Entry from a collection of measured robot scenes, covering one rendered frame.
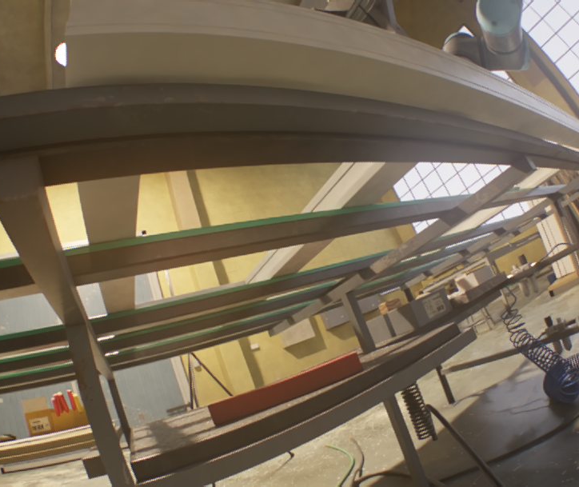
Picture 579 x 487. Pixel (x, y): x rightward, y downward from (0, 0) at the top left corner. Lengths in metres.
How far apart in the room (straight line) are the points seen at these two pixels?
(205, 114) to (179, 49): 0.05
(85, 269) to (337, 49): 0.36
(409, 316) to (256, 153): 1.09
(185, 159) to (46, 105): 0.11
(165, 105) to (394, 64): 0.21
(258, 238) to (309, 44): 0.29
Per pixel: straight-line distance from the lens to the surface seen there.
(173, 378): 6.71
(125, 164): 0.27
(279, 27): 0.29
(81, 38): 0.24
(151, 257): 0.45
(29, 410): 1.45
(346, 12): 0.52
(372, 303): 8.74
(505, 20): 0.77
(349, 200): 0.59
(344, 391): 0.63
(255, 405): 0.67
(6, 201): 0.24
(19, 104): 0.24
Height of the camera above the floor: 0.66
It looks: 18 degrees up
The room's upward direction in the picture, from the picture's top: 22 degrees counter-clockwise
